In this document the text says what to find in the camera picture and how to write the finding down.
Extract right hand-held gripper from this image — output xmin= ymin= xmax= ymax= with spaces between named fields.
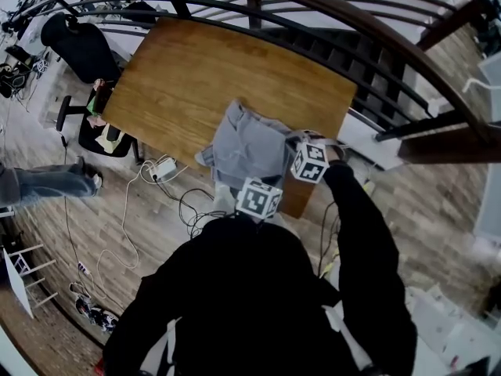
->
xmin=288 ymin=131 xmax=342 ymax=184

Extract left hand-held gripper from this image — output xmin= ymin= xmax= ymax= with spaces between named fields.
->
xmin=236 ymin=176 xmax=284 ymax=222

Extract gray pants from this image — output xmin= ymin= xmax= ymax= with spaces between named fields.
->
xmin=194 ymin=99 xmax=311 ymax=190

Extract person's right forearm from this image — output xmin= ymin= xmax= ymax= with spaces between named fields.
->
xmin=323 ymin=146 xmax=401 ymax=277

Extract person's black top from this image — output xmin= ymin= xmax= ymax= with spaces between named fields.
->
xmin=102 ymin=211 xmax=418 ymax=376

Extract white power strip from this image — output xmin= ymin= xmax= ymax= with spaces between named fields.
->
xmin=148 ymin=157 xmax=178 ymax=183

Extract dark staircase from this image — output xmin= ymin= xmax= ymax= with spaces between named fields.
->
xmin=269 ymin=25 xmax=431 ymax=128

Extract dark wooden stair railing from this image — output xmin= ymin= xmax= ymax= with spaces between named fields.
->
xmin=7 ymin=0 xmax=501 ymax=148

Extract green and pink cloth pile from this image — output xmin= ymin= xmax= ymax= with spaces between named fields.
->
xmin=85 ymin=78 xmax=123 ymax=148

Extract pair of patterned shoes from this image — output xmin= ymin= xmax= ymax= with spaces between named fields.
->
xmin=69 ymin=282 xmax=119 ymax=333

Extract white box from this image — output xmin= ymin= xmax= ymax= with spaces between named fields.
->
xmin=406 ymin=286 xmax=501 ymax=376

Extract black office chair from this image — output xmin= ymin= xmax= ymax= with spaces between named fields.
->
xmin=40 ymin=13 xmax=142 ymax=166

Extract white slatted rack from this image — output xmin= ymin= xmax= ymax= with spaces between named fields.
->
xmin=2 ymin=242 xmax=59 ymax=320

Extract black cable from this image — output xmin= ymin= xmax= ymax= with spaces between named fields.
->
xmin=156 ymin=176 xmax=236 ymax=239

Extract white cable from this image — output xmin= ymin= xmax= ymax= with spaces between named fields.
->
xmin=80 ymin=155 xmax=189 ymax=301

